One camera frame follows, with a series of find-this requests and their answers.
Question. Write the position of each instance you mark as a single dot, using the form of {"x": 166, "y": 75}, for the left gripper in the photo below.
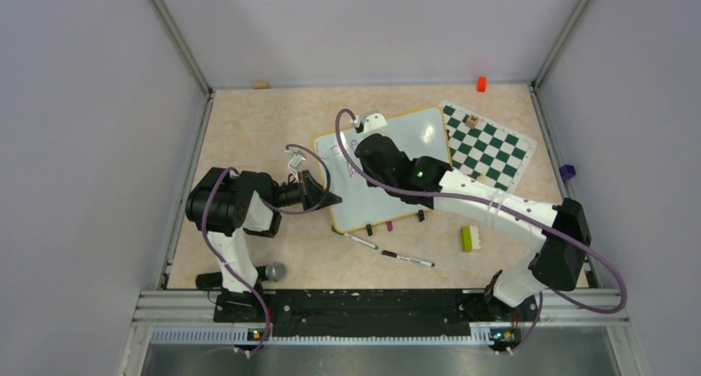
{"x": 312, "y": 194}

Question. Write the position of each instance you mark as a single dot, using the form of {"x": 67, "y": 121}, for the yellow framed whiteboard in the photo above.
{"x": 417, "y": 133}

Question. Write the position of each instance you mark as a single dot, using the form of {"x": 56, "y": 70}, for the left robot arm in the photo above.
{"x": 226, "y": 208}

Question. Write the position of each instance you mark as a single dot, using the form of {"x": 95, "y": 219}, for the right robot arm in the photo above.
{"x": 547, "y": 229}

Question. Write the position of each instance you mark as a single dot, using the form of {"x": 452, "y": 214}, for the green capped marker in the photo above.
{"x": 355, "y": 238}

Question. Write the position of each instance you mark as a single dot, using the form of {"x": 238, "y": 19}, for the black capped marker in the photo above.
{"x": 408, "y": 258}

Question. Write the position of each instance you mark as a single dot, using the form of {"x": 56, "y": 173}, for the black grey microphone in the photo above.
{"x": 271, "y": 272}

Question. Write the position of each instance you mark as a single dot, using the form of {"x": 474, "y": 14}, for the green white toy brick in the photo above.
{"x": 469, "y": 239}

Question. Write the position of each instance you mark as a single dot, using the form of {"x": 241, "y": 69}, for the wooden letter cube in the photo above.
{"x": 472, "y": 121}

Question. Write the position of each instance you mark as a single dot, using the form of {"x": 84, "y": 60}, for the green white chessboard mat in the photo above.
{"x": 490, "y": 149}

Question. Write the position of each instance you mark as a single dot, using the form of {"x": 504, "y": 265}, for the orange toy block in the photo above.
{"x": 482, "y": 84}

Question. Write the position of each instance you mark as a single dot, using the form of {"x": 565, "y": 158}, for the purple toy block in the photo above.
{"x": 567, "y": 172}

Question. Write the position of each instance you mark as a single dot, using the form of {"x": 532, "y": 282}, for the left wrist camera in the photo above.
{"x": 296, "y": 161}

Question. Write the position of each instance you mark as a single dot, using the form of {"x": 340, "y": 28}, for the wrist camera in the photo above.
{"x": 370, "y": 123}
{"x": 296, "y": 161}

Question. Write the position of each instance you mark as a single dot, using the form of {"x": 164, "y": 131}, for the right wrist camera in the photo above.
{"x": 370, "y": 123}

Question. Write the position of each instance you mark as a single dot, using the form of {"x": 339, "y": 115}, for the whiteboard wire stand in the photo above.
{"x": 419, "y": 215}

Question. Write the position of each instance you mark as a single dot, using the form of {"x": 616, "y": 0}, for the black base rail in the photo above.
{"x": 371, "y": 313}

